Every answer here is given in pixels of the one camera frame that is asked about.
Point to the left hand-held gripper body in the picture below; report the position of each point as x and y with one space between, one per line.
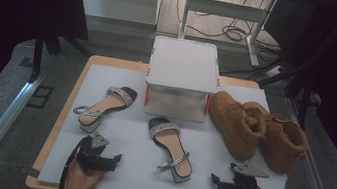
89 158

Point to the tan suede boot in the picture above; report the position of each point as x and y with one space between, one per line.
233 121
283 145

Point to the white shoe rack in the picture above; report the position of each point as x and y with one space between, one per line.
184 63

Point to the person's left hand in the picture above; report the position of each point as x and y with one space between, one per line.
78 185

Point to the white foam board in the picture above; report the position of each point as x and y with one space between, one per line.
135 143

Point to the black tape strip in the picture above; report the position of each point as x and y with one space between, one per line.
32 172

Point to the black metal stand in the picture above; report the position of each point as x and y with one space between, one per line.
304 104
37 54

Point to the white power strip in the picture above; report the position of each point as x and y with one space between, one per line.
274 71

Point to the white metal desk frame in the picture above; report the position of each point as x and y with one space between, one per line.
226 8

